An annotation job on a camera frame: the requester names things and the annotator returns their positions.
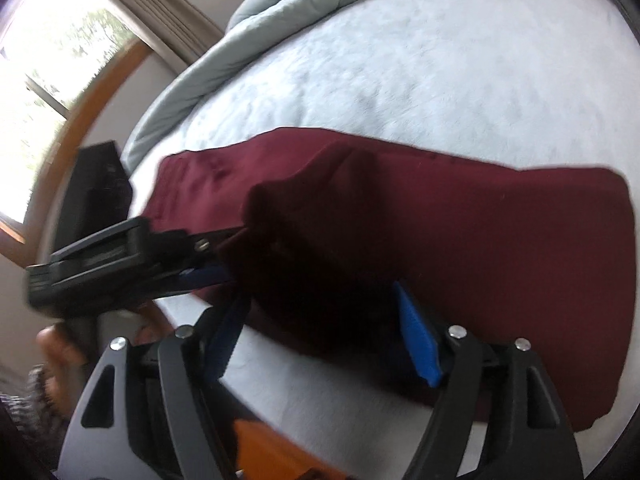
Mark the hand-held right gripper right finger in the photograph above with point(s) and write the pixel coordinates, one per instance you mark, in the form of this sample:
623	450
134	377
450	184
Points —
420	345

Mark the beige curtain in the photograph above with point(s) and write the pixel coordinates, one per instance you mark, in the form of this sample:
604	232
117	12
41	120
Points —
165	5

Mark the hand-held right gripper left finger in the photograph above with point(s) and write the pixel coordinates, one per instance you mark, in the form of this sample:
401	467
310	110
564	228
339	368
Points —
225	340

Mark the grey duvet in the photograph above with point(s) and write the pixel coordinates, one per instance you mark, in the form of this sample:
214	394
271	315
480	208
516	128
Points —
250	25

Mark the maroon pants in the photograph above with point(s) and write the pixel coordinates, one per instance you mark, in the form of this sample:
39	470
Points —
450	240

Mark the wooden framed window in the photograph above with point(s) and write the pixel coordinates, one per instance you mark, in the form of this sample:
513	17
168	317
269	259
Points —
55	85

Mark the person's left hand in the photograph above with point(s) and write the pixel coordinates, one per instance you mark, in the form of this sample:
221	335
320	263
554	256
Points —
57	347

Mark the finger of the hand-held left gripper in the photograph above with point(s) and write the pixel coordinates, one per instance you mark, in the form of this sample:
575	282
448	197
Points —
200	278
190	247

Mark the patterned dark cloth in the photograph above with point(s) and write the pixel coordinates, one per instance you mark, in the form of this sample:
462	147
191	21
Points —
25	400

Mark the bed with white sheet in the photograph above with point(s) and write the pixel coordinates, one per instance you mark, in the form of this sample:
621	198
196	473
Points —
450	75

